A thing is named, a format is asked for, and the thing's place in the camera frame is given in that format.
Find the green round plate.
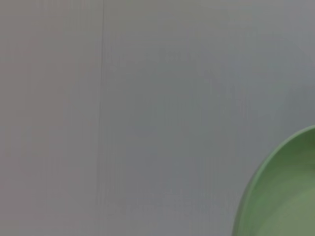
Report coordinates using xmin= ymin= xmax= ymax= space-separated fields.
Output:
xmin=231 ymin=124 xmax=315 ymax=236

